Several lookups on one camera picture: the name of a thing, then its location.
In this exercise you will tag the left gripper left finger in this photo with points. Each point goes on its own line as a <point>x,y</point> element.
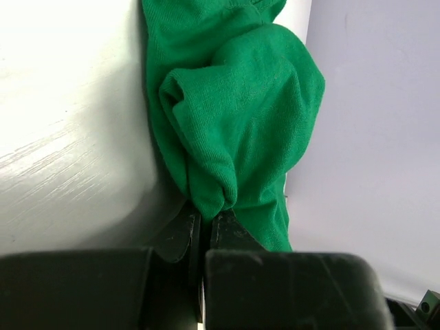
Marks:
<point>173,295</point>

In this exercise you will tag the green t shirt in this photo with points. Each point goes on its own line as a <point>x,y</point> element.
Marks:
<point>233,99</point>

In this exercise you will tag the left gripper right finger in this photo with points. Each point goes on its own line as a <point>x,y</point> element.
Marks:
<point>228,234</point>

